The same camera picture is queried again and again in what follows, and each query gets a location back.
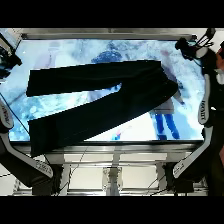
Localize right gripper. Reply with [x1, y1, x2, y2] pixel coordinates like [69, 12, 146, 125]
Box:
[175, 37, 202, 62]

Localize black jeans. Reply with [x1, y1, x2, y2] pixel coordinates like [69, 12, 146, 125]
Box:
[25, 59, 180, 158]

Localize person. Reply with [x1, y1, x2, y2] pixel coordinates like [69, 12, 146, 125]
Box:
[201, 39, 224, 197]

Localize silver frame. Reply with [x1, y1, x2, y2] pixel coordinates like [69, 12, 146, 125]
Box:
[13, 28, 214, 197]

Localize black cable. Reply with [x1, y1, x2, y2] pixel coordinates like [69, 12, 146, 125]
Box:
[0, 92, 32, 136]
[55, 146, 90, 195]

